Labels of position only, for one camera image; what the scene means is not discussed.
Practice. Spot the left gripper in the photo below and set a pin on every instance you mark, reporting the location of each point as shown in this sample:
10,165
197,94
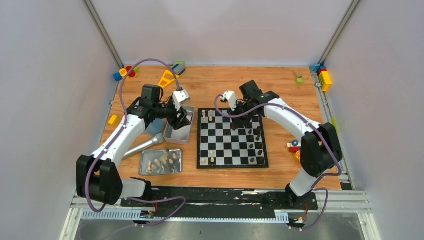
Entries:
180,117

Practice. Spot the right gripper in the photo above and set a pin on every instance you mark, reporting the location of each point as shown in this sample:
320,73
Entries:
239,122

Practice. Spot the tin box with dark pieces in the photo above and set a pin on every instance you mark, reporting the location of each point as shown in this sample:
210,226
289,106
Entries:
182,135

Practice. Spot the black silver chess board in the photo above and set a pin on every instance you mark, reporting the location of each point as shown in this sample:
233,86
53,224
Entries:
221,147

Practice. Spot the tin lid with light pieces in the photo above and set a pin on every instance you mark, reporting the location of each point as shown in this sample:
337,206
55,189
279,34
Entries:
156,162

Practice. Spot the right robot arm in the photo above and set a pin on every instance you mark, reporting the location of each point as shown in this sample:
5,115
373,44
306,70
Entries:
320,146

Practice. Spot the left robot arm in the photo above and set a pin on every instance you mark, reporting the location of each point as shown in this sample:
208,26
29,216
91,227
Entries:
97,175

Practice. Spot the blue plastic bag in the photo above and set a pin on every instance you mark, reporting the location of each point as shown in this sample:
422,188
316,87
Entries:
156,127

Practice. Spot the silver microphone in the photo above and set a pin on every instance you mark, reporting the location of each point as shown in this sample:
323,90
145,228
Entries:
153,141

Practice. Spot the yellow toy saw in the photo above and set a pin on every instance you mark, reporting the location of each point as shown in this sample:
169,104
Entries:
167,79

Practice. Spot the blue green toy block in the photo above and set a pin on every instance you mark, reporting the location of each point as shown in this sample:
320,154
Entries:
179,68

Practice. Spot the colourful toy car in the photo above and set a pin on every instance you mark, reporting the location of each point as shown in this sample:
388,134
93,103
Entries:
294,147

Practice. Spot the small yellow block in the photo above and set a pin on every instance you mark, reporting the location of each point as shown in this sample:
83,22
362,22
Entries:
114,120

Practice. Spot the colourful toy blocks left corner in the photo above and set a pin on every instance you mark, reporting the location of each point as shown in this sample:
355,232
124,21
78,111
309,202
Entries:
126,72

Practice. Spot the colourful toy blocks corner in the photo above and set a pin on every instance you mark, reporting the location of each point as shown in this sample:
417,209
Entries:
126,72
323,76

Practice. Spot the colourful toy blocks right corner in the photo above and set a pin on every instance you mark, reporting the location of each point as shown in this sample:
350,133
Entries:
323,76

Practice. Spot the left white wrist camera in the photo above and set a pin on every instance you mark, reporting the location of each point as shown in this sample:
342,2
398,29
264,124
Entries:
180,97

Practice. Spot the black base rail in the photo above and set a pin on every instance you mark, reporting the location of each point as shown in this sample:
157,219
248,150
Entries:
232,203

